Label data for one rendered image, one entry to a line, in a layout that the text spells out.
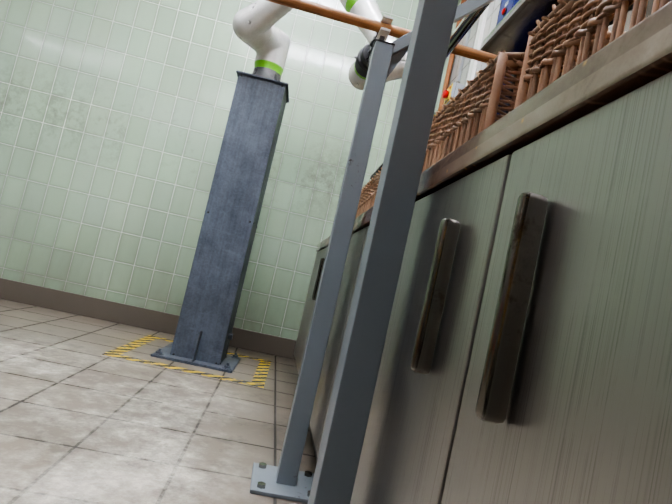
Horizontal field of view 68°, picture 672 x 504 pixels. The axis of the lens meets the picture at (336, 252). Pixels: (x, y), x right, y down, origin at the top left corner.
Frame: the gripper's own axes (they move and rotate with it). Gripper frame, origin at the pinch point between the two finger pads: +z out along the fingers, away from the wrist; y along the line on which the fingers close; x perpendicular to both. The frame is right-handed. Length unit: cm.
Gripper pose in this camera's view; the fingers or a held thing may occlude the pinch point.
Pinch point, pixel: (384, 28)
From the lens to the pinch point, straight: 163.0
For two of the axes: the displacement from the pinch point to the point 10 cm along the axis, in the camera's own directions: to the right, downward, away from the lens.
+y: -2.2, 9.7, -0.7
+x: -9.7, -2.3, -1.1
